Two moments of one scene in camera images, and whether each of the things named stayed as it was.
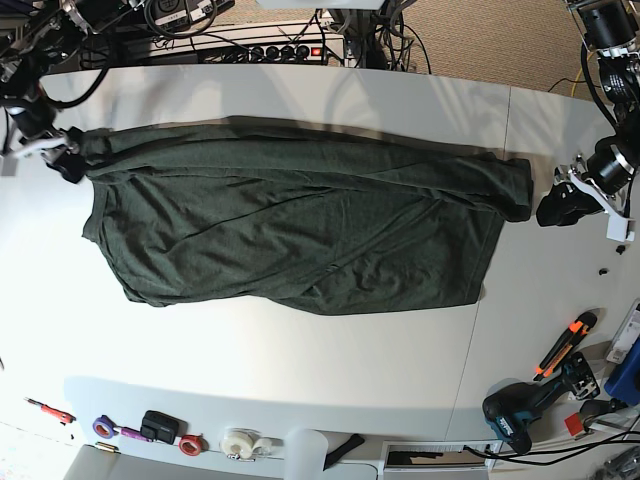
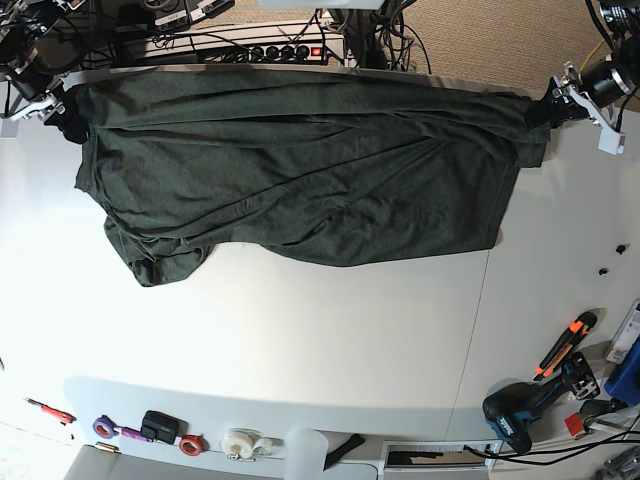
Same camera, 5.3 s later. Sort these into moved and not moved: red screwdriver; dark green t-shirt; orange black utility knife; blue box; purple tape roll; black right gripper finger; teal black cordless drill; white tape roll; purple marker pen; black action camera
Moved: black right gripper finger; dark green t-shirt
Not moved: teal black cordless drill; red screwdriver; orange black utility knife; white tape roll; purple tape roll; blue box; black action camera; purple marker pen
